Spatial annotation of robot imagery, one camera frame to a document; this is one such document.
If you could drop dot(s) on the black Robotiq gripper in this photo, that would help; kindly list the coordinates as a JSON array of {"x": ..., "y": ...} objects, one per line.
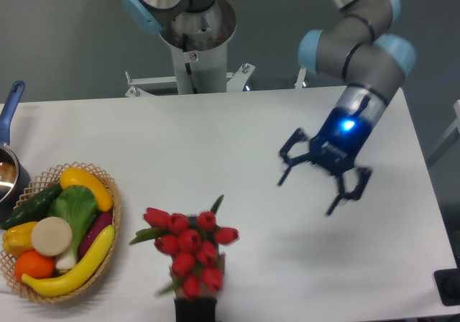
[{"x": 334, "y": 148}]

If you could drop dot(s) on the red tulip bouquet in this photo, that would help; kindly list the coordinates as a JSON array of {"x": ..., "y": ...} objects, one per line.
[{"x": 171, "y": 235}]

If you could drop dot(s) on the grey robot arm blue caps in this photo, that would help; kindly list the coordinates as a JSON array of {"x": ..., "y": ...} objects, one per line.
[{"x": 358, "y": 50}]

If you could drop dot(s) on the dark grey ribbed vase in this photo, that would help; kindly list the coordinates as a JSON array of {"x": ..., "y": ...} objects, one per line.
[{"x": 207, "y": 254}]

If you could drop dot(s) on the hand in black sleeve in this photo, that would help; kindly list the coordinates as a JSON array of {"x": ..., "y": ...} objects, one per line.
[{"x": 191, "y": 282}]

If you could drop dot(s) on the black device at table edge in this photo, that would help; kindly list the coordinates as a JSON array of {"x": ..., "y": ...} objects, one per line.
[{"x": 447, "y": 283}]

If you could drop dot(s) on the purple eggplant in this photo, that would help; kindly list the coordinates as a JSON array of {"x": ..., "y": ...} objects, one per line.
[{"x": 101, "y": 221}]

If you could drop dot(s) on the green bok choy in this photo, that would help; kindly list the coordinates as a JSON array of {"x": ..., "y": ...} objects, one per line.
[{"x": 77, "y": 206}]

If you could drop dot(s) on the yellow squash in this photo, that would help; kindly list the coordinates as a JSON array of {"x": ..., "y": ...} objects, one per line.
[{"x": 77, "y": 176}]

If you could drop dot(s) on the woven wicker basket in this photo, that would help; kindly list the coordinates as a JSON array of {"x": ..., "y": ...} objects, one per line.
[{"x": 42, "y": 181}]

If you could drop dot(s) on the yellow banana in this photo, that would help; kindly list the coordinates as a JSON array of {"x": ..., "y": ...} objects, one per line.
[{"x": 80, "y": 274}]

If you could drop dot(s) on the beige round disc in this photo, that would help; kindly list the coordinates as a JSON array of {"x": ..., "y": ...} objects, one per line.
[{"x": 51, "y": 236}]

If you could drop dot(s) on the green cucumber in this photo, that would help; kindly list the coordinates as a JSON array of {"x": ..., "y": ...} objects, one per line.
[{"x": 34, "y": 208}]

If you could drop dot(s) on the orange fruit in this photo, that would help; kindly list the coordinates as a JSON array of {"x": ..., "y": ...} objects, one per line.
[{"x": 35, "y": 265}]

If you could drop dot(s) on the yellow bell pepper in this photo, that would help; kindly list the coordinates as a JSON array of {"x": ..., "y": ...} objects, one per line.
[{"x": 18, "y": 239}]

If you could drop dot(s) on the white frame at right edge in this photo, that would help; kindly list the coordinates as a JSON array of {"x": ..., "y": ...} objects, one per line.
[{"x": 449, "y": 137}]

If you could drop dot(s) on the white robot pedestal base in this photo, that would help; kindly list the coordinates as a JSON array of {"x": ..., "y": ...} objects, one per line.
[{"x": 198, "y": 45}]

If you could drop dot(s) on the blue handled saucepan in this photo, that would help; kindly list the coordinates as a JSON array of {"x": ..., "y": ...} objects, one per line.
[{"x": 14, "y": 177}]

